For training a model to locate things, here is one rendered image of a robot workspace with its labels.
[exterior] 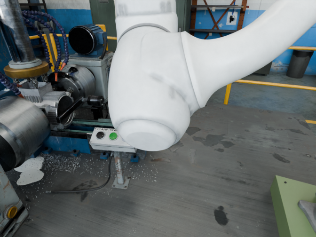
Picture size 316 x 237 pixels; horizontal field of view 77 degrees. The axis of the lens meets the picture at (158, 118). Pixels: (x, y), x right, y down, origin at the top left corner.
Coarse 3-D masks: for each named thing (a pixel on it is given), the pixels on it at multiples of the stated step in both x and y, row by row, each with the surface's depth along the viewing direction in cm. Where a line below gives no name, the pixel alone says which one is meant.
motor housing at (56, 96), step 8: (48, 96) 96; (56, 96) 95; (64, 96) 104; (40, 104) 95; (64, 104) 109; (48, 112) 94; (56, 112) 94; (72, 112) 110; (48, 120) 95; (56, 120) 95; (64, 120) 107; (72, 120) 109
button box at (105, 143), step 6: (96, 132) 75; (108, 132) 75; (114, 132) 74; (96, 138) 73; (102, 138) 73; (108, 138) 73; (120, 138) 73; (90, 144) 73; (96, 144) 73; (102, 144) 72; (108, 144) 72; (114, 144) 71; (120, 144) 71; (126, 144) 71; (114, 150) 75; (120, 150) 75; (126, 150) 74; (132, 150) 73
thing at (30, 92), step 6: (24, 84) 99; (30, 84) 101; (42, 84) 102; (48, 84) 99; (24, 90) 93; (30, 90) 93; (36, 90) 93; (42, 90) 95; (48, 90) 100; (24, 96) 95; (30, 96) 94; (36, 96) 94; (42, 96) 96; (36, 102) 96
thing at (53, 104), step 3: (66, 93) 103; (69, 93) 104; (51, 102) 93; (54, 102) 93; (51, 105) 93; (54, 105) 93; (75, 114) 111; (57, 126) 99; (60, 126) 99; (63, 126) 101
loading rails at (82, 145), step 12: (84, 120) 112; (96, 120) 110; (108, 120) 110; (60, 132) 101; (72, 132) 100; (84, 132) 102; (48, 144) 106; (60, 144) 105; (72, 144) 104; (84, 144) 103; (108, 156) 102; (132, 156) 101; (144, 156) 100
